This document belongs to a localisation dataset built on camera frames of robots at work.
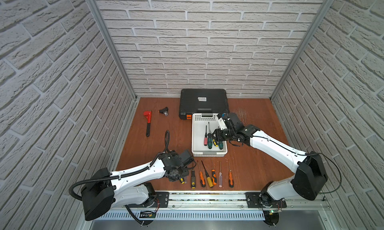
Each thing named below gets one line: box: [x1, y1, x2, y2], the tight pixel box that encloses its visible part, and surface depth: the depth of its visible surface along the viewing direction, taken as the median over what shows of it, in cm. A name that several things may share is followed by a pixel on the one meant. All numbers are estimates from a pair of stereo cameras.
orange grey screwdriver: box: [197, 160, 206, 188], surface depth 80 cm
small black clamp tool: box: [159, 106, 169, 117], surface depth 112 cm
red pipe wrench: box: [143, 110, 152, 137], surface depth 106 cm
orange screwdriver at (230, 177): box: [228, 159, 234, 188], surface depth 81 cm
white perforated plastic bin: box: [191, 113, 228, 157], surface depth 97 cm
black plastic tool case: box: [179, 88, 230, 120], surface depth 112 cm
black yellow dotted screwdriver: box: [191, 169, 196, 189], surface depth 81 cm
